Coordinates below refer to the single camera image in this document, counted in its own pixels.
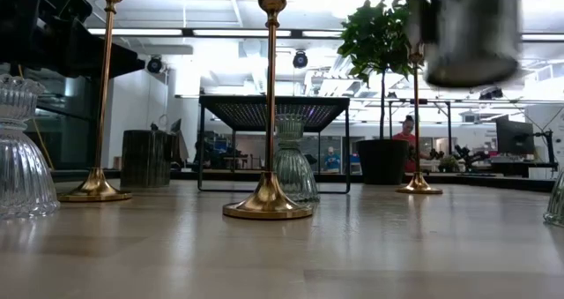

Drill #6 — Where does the black computer monitor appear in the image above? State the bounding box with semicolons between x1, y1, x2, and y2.
494;115;537;156

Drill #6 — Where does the short gold candlestick holder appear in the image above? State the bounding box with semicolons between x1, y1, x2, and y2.
222;0;314;221

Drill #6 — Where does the black monitor on stand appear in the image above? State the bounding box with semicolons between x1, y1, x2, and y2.
169;117;184;150

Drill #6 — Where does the round black ceiling device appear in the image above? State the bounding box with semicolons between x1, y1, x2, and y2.
292;49;309;70
146;55;165;75

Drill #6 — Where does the small green desk plant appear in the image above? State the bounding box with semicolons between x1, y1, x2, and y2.
438;154;462;173

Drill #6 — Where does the tall gold candlestick holder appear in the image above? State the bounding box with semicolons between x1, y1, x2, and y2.
56;0;133;203

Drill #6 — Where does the black perforated metal shelf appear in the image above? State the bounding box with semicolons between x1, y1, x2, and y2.
197;94;352;195

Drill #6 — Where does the person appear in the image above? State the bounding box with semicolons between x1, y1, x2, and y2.
390;115;431;173
324;146;342;174

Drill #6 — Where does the green ribbed glass candle holder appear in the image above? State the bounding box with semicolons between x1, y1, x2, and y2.
542;168;564;228
271;113;321;204

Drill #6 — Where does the black metal frame stand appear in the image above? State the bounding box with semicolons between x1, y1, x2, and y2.
386;97;453;141

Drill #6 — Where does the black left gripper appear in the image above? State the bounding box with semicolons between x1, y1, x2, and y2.
0;0;146;79

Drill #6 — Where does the black aluminium table frame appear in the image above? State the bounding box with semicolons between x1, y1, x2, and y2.
50;168;556;193

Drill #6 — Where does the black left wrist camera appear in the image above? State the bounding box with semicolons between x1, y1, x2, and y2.
37;0;94;26

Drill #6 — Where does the green potted plant black pot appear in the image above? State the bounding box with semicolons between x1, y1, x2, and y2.
337;0;418;186

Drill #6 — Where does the ceiling light strip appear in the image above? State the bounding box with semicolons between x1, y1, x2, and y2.
87;28;184;37
192;28;292;38
301;30;345;39
522;33;564;42

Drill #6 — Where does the dark office desk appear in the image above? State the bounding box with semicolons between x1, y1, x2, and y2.
488;155;560;179

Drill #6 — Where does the clear ribbed glass candle holder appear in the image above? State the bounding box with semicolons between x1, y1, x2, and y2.
0;73;62;220

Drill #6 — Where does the medium gold candlestick holder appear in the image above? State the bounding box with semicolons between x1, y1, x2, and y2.
395;41;444;196

